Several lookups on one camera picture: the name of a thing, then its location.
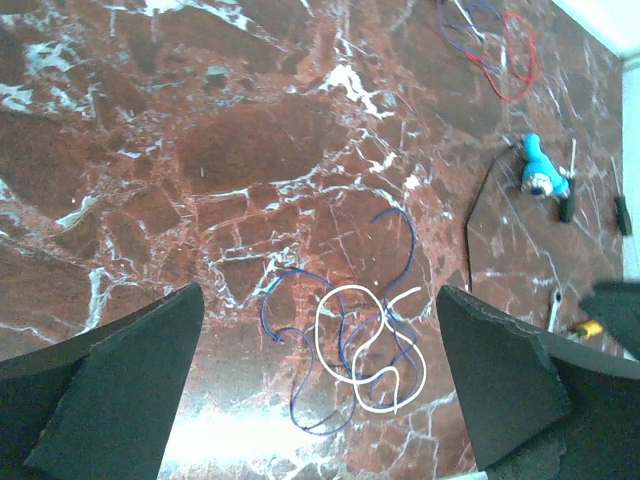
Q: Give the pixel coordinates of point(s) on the small black screwdriver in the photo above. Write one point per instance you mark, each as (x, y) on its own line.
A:
(623, 220)

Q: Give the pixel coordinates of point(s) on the silver wrench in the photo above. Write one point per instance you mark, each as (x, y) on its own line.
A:
(555, 301)

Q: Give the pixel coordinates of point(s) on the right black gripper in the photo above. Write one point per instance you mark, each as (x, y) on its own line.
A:
(614, 304)

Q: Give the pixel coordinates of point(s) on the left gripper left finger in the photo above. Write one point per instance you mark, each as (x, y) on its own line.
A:
(102, 404)

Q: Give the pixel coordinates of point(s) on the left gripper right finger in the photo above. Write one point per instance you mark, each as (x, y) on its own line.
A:
(537, 405)

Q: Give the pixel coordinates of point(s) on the blue toy drill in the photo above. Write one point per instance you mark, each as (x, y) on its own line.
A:
(540, 177)

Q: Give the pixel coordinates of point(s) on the yellow handled tool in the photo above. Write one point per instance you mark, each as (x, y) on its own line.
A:
(585, 330)

